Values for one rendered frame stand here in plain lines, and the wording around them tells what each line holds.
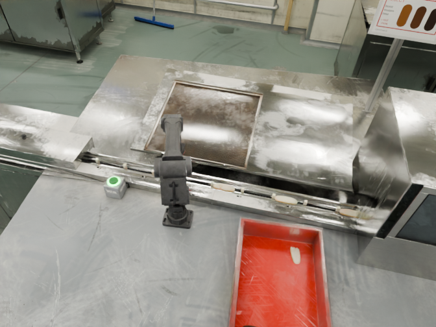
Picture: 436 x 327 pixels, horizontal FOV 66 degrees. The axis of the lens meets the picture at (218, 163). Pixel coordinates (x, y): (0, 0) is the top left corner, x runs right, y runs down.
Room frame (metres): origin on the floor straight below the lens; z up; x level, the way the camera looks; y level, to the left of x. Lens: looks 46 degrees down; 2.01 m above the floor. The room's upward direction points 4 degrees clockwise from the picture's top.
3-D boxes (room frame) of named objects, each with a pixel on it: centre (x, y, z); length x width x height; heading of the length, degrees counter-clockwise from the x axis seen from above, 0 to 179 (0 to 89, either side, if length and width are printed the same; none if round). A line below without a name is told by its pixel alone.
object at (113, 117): (1.53, -0.12, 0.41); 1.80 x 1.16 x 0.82; 86
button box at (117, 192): (0.94, 0.45, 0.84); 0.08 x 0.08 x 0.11; 80
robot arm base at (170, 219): (0.81, 0.15, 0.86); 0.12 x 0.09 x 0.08; 86
